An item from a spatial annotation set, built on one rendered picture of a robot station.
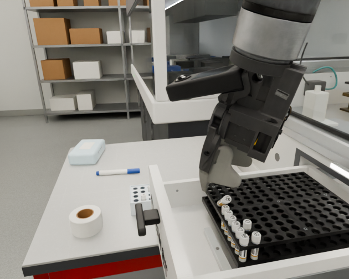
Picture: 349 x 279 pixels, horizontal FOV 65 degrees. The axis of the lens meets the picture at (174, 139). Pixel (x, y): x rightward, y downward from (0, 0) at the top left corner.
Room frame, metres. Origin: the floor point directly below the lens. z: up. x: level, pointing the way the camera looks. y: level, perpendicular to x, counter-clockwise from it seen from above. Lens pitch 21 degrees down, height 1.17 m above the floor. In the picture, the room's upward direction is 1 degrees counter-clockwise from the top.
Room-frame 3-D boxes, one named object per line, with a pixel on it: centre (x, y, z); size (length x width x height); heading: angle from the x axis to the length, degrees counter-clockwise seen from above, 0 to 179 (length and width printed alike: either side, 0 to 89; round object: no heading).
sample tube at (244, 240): (0.30, -0.09, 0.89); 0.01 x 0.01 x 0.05
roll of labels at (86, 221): (0.52, 0.21, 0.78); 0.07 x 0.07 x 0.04
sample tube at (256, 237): (0.31, -0.11, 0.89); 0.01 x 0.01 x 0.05
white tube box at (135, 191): (0.61, 0.06, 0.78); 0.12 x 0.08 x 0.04; 99
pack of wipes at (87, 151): (0.92, 0.32, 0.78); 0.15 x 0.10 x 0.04; 179
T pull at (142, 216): (0.36, 0.04, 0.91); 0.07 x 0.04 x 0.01; 11
